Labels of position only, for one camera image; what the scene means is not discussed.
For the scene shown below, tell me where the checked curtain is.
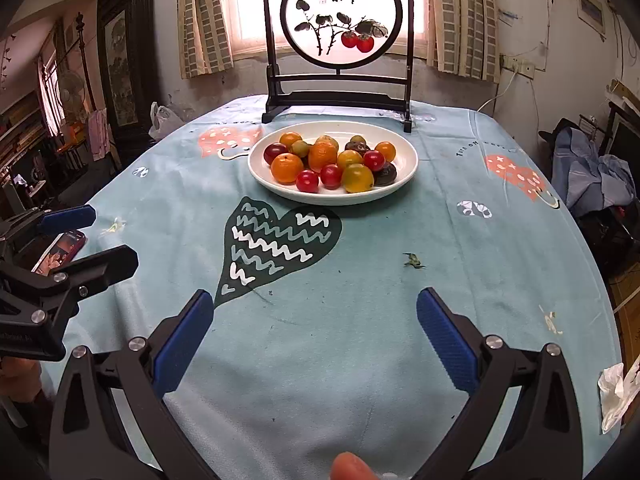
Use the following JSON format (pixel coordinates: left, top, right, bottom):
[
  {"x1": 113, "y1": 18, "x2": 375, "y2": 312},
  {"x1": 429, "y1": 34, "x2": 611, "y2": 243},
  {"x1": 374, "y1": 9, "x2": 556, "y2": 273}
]
[
  {"x1": 177, "y1": 0, "x2": 234, "y2": 80},
  {"x1": 427, "y1": 0, "x2": 501, "y2": 84}
]

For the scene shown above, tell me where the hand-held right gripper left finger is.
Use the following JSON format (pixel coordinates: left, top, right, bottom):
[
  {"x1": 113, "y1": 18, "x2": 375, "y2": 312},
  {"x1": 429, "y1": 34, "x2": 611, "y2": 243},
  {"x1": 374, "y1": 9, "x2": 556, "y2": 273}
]
[{"x1": 48, "y1": 289, "x2": 221, "y2": 480}]

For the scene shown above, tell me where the person's right hand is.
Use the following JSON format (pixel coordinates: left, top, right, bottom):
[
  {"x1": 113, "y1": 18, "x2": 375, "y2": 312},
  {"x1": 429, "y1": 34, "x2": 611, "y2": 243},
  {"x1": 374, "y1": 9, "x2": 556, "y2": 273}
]
[{"x1": 331, "y1": 451, "x2": 381, "y2": 480}]

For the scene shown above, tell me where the white plastic bag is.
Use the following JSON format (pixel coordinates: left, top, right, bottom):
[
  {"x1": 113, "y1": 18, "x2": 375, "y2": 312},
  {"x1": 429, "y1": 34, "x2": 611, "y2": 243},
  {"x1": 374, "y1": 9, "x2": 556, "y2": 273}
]
[{"x1": 148, "y1": 101, "x2": 186, "y2": 142}]

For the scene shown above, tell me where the smartphone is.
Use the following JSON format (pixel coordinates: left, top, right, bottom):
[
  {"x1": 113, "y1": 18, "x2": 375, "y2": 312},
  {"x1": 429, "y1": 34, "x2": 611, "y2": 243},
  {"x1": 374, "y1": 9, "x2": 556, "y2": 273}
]
[{"x1": 31, "y1": 230, "x2": 87, "y2": 278}]

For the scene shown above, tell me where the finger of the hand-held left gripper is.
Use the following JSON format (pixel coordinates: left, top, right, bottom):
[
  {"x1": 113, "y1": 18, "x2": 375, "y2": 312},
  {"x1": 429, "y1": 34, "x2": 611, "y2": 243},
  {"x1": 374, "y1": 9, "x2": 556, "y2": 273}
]
[
  {"x1": 30, "y1": 245, "x2": 139, "y2": 303},
  {"x1": 0, "y1": 204, "x2": 97, "y2": 246}
]

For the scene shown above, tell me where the yellow green round fruit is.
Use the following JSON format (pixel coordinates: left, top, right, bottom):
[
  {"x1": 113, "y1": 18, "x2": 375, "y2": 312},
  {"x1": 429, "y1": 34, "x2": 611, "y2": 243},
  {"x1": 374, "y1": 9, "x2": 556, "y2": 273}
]
[{"x1": 341, "y1": 164, "x2": 375, "y2": 194}]

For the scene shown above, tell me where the standing fan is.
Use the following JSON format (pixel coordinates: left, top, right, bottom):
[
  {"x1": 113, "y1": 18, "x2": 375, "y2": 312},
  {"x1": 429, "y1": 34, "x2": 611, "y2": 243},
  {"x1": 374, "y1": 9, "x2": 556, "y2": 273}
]
[{"x1": 57, "y1": 67, "x2": 88, "y2": 126}]

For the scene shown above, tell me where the person's left hand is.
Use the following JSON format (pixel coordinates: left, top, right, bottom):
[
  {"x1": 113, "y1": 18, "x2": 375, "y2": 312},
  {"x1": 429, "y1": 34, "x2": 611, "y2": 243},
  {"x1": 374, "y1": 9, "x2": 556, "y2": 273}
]
[{"x1": 0, "y1": 357, "x2": 43, "y2": 403}]

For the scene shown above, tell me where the dark cloth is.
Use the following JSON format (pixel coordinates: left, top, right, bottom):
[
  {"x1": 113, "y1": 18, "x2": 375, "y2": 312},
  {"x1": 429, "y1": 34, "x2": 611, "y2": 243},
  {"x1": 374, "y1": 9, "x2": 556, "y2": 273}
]
[{"x1": 539, "y1": 117, "x2": 581, "y2": 148}]

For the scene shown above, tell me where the wall power outlet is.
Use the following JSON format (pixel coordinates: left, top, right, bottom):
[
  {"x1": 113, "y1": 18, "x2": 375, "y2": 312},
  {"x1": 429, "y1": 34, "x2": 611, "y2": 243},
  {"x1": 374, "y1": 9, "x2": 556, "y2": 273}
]
[{"x1": 500, "y1": 54, "x2": 536, "y2": 78}]

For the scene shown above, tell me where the round painted table screen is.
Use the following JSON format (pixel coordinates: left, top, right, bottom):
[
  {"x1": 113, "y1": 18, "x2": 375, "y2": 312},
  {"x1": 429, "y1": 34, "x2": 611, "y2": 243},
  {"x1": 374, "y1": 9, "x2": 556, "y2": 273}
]
[{"x1": 261, "y1": 0, "x2": 416, "y2": 134}]

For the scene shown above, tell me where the large orange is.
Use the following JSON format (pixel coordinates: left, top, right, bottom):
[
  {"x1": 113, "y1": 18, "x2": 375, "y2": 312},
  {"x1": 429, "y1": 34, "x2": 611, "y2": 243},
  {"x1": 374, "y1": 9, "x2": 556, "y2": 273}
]
[
  {"x1": 271, "y1": 153, "x2": 305, "y2": 185},
  {"x1": 307, "y1": 141, "x2": 339, "y2": 173}
]

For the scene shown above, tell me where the dark red plum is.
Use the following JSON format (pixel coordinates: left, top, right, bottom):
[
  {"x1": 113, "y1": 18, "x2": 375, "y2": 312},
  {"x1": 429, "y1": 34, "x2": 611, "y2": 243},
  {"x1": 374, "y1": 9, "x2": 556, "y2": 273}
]
[{"x1": 263, "y1": 143, "x2": 290, "y2": 166}]

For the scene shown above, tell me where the pile of blue clothes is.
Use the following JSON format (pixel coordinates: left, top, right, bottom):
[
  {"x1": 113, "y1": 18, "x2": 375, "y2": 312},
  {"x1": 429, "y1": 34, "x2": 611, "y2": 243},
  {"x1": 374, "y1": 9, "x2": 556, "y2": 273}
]
[{"x1": 552, "y1": 126, "x2": 637, "y2": 218}]

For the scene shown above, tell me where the white power cable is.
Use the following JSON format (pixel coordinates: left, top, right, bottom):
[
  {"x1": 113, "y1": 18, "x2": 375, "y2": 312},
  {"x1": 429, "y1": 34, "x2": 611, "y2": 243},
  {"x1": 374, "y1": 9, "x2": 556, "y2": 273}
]
[{"x1": 475, "y1": 67, "x2": 521, "y2": 113}]

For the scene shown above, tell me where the window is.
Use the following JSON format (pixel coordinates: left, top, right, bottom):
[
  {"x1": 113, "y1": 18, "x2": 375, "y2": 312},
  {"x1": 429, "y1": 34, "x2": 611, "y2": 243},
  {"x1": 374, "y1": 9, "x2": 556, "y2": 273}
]
[{"x1": 220, "y1": 0, "x2": 441, "y2": 58}]

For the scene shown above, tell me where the pink cloth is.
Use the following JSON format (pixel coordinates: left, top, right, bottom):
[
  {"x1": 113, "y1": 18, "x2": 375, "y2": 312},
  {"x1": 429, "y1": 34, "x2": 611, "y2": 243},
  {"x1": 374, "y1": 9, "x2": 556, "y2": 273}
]
[{"x1": 89, "y1": 108, "x2": 110, "y2": 162}]

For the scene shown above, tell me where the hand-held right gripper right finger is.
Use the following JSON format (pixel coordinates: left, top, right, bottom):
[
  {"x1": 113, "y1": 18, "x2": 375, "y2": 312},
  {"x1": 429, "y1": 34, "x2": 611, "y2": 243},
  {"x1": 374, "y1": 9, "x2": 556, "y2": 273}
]
[{"x1": 410, "y1": 287, "x2": 583, "y2": 480}]

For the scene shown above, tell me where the crumpled white tissue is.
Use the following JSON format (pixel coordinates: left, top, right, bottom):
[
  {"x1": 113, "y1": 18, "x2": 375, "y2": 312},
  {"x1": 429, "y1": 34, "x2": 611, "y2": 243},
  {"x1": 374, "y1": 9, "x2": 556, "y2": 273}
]
[{"x1": 597, "y1": 360, "x2": 640, "y2": 435}]

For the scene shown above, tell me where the dark framed painting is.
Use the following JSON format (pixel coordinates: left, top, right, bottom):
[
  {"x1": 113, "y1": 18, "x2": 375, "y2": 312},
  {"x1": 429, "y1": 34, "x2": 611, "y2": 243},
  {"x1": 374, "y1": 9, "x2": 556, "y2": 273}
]
[{"x1": 96, "y1": 0, "x2": 161, "y2": 138}]

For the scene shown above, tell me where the light blue printed tablecloth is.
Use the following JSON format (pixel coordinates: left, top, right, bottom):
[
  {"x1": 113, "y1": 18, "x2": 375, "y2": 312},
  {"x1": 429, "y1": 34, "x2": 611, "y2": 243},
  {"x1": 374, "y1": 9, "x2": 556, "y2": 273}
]
[{"x1": 40, "y1": 94, "x2": 623, "y2": 480}]

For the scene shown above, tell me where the white oval plate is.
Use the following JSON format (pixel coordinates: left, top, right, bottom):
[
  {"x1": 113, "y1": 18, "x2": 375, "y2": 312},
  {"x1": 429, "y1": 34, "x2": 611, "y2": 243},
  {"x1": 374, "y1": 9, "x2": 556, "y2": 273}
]
[{"x1": 247, "y1": 120, "x2": 418, "y2": 206}]

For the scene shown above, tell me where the framed wall picture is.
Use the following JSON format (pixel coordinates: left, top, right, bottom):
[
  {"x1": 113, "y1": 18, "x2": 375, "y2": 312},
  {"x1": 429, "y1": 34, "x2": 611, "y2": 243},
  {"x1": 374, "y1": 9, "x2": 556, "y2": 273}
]
[{"x1": 575, "y1": 0, "x2": 608, "y2": 41}]

